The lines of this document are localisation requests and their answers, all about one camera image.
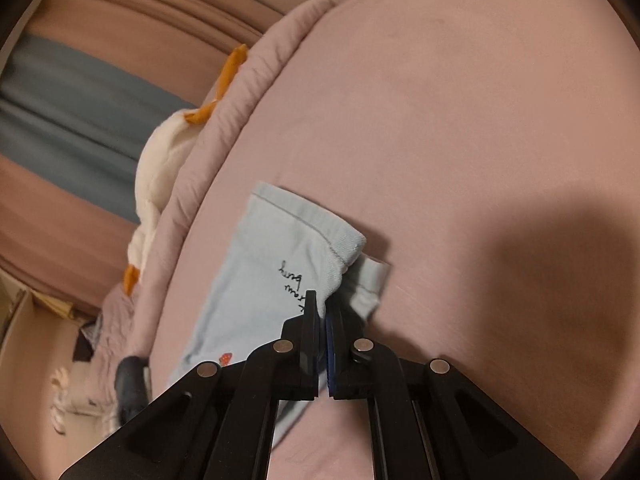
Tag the pink bed sheet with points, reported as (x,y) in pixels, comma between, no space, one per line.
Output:
(450,135)

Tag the dark grey object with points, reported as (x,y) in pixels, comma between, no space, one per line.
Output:
(129,380)

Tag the pink quilt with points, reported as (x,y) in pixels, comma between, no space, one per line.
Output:
(225,125)

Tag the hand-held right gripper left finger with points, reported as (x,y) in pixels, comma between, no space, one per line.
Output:
(305,355)

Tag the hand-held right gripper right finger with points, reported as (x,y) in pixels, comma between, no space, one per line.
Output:
(331,360)

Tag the pink and grey curtain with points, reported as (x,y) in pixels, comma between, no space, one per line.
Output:
(75,220)

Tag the light blue denim pants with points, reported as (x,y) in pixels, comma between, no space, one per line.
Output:
(260,285)

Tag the white plush goose toy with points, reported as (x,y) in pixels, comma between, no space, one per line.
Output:
(165,160)

